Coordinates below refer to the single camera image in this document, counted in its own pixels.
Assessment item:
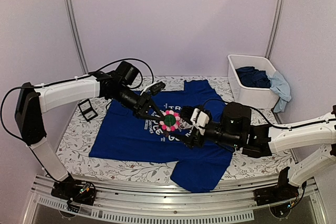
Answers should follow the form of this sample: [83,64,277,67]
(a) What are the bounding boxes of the black brooch box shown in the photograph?
[78,99,98,122]

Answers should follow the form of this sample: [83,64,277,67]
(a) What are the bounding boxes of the left aluminium frame post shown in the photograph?
[64,0,89,73]

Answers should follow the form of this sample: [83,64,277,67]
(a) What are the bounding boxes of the blue printed t-shirt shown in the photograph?
[89,80,234,193]

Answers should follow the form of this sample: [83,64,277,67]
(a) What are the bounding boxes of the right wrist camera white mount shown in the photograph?
[180,106,212,130]

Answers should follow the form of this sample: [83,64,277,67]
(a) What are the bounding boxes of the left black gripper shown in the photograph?
[110,84,165,121]

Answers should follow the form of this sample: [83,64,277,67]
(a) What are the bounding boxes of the floral table cloth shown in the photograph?
[55,76,292,183]

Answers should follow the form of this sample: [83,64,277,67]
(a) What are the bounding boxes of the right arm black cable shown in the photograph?
[202,99,336,204]

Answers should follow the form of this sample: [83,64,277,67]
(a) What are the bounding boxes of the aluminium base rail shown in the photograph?
[23,175,328,223]

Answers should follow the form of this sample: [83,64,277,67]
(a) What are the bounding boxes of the light blue cloth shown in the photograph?
[268,71,292,113]

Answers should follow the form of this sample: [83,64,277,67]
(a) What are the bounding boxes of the white plastic bin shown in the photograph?
[227,54,279,109]

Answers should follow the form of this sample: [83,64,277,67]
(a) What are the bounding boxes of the pink flower brooch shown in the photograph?
[159,110,181,132]

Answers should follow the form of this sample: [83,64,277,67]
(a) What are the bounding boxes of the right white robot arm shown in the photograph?
[180,102,335,209]

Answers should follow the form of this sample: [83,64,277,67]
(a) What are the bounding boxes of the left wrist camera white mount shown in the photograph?
[140,81,166,96]

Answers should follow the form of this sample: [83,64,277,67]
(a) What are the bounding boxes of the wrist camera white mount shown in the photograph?
[140,81,166,96]
[180,106,212,130]

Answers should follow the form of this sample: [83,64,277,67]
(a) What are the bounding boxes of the dark navy clothing in bin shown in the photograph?
[236,67,271,89]

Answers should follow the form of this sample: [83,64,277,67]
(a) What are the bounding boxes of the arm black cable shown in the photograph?
[0,57,154,177]
[202,99,336,204]

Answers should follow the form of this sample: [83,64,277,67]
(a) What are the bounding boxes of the aluminium frame post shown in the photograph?
[265,0,285,60]
[64,0,89,73]

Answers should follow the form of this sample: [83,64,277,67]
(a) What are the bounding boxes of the right aluminium frame post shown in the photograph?
[265,0,285,60]

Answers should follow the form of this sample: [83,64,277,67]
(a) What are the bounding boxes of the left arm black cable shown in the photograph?
[0,57,154,177]

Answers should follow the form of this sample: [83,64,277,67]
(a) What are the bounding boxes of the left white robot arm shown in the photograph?
[15,60,165,209]

